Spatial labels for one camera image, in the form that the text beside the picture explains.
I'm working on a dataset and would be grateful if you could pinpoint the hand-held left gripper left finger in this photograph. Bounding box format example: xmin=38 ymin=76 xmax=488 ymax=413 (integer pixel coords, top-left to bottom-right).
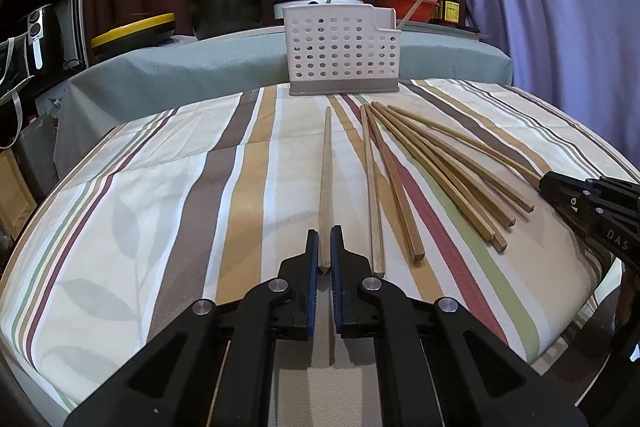
xmin=64 ymin=229 xmax=321 ymax=427

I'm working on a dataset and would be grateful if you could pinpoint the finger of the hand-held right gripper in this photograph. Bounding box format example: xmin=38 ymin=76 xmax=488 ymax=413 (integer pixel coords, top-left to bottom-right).
xmin=540 ymin=171 xmax=601 ymax=228
xmin=597 ymin=177 xmax=640 ymax=208

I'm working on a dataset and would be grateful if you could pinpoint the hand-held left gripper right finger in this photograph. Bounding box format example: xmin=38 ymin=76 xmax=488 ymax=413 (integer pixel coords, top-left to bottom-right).
xmin=330 ymin=227 xmax=588 ymax=427

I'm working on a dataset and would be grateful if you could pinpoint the row of wooden chopsticks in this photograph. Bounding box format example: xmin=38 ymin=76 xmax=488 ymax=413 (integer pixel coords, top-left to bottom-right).
xmin=360 ymin=102 xmax=536 ymax=279

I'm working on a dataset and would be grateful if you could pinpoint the brown wooden chopstick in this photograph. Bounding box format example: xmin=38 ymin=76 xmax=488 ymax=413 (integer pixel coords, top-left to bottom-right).
xmin=386 ymin=105 xmax=546 ymax=188

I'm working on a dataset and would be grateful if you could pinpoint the white perforated utensil basket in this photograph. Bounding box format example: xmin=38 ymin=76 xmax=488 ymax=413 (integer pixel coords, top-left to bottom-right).
xmin=281 ymin=3 xmax=401 ymax=98

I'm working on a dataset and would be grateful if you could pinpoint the purple cloth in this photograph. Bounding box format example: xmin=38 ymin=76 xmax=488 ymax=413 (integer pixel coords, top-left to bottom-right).
xmin=465 ymin=0 xmax=640 ymax=188

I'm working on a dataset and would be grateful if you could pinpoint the striped tablecloth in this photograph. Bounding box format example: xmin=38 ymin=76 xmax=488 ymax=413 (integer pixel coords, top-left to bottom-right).
xmin=0 ymin=78 xmax=632 ymax=427

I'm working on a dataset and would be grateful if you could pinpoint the sauce jar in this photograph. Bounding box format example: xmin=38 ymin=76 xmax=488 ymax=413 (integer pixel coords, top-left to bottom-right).
xmin=440 ymin=0 xmax=462 ymax=25

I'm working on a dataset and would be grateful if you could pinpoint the red bowl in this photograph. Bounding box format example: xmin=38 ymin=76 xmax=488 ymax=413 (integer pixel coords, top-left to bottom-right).
xmin=372 ymin=0 xmax=441 ymax=24

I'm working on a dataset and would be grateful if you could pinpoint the grey-green tablecloth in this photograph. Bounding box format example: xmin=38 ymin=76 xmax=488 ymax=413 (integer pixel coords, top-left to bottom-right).
xmin=52 ymin=27 xmax=515 ymax=180

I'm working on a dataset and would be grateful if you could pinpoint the white induction cooker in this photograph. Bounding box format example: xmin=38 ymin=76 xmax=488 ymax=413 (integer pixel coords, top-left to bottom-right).
xmin=272 ymin=0 xmax=368 ymax=22

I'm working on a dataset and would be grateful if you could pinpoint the black pot with yellow lid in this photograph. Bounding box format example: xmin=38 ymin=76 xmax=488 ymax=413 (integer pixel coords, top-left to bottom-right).
xmin=189 ymin=0 xmax=263 ymax=42

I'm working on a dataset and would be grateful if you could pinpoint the yellow and black electric griddle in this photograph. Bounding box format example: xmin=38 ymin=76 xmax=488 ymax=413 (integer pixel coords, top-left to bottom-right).
xmin=91 ymin=12 xmax=177 ymax=58

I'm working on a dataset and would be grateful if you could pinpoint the black air fryer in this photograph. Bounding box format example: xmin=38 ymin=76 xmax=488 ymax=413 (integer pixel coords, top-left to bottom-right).
xmin=22 ymin=4 xmax=65 ymax=78

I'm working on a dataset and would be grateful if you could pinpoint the black shelf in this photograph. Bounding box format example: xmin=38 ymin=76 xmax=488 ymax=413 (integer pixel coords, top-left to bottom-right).
xmin=0 ymin=0 xmax=88 ymax=82

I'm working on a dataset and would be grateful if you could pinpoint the black bag with white straps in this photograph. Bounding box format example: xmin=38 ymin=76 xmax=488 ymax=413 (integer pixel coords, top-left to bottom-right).
xmin=0 ymin=34 xmax=36 ymax=150

